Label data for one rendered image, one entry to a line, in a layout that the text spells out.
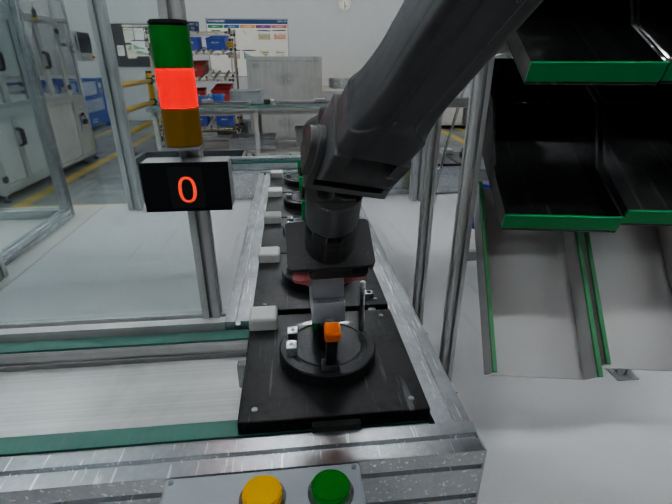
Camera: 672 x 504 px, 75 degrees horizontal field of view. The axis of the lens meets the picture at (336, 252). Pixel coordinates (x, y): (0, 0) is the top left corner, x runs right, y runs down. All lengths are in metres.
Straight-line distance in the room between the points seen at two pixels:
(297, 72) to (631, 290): 7.29
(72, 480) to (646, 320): 0.74
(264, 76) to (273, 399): 7.36
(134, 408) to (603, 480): 0.65
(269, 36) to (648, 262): 10.52
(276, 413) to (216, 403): 0.14
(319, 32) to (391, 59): 10.72
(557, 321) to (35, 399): 0.75
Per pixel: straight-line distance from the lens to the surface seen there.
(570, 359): 0.67
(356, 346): 0.65
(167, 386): 0.74
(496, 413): 0.78
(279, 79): 7.80
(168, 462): 0.58
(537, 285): 0.68
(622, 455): 0.79
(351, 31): 11.07
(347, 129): 0.33
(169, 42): 0.64
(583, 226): 0.58
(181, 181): 0.66
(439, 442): 0.57
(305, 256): 0.50
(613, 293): 0.74
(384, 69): 0.30
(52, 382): 0.83
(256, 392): 0.61
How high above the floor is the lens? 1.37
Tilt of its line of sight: 24 degrees down
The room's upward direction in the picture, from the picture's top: straight up
